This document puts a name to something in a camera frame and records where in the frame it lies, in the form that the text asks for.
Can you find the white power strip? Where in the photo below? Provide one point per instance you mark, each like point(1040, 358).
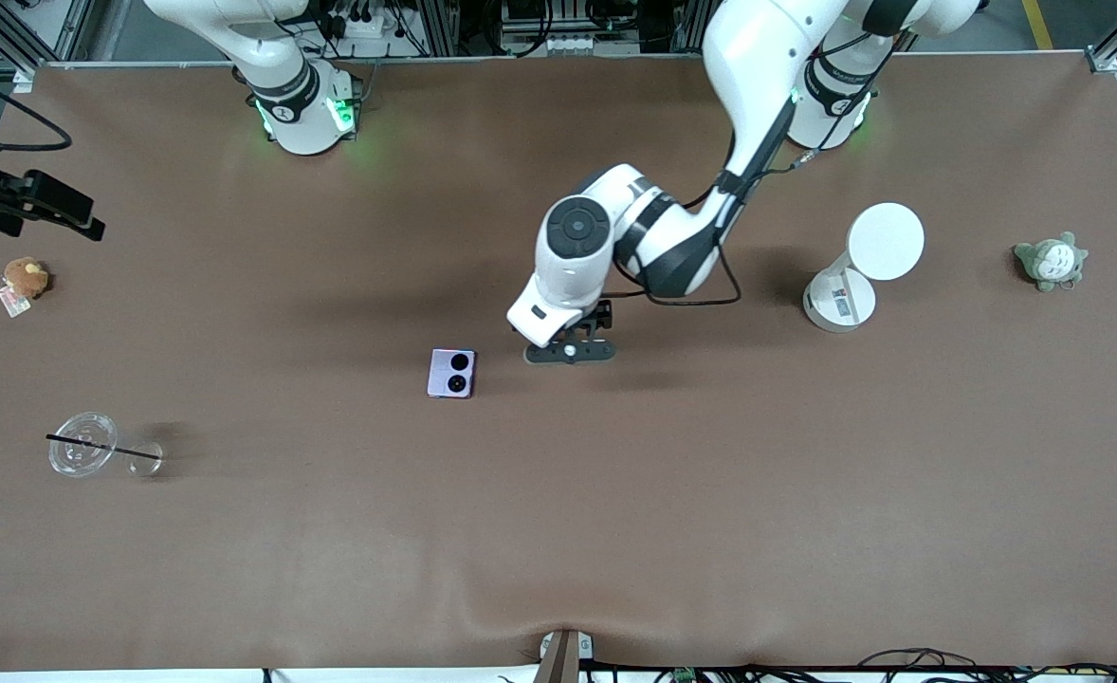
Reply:
point(361, 21)

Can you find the white desk lamp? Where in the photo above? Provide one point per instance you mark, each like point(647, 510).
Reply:
point(867, 261)

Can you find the lilac flip phone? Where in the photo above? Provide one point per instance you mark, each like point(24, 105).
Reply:
point(451, 373)

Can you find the brown plush toy with tag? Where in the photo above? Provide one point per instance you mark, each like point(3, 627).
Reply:
point(24, 278)

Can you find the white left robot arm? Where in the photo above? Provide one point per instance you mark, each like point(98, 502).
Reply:
point(672, 237)

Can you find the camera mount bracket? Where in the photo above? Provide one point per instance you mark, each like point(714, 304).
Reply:
point(563, 656)

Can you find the clear plastic cup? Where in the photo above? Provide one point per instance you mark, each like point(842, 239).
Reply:
point(82, 444)

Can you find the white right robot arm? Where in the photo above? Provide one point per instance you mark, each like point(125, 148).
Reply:
point(298, 114)

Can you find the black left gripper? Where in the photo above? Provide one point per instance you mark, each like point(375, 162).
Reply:
point(604, 319)

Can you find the grey equipment rack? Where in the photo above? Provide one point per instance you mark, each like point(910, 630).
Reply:
point(568, 24)

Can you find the black drinking straw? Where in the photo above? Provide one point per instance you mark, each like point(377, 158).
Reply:
point(108, 448)

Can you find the green grey plush toy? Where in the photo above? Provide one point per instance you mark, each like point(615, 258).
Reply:
point(1050, 261)

